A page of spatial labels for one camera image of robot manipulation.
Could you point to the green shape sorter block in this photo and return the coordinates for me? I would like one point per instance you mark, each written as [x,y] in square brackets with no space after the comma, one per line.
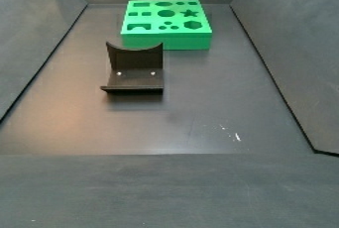
[172,22]

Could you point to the black curved holder bracket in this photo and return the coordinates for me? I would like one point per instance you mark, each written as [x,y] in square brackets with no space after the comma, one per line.
[135,64]

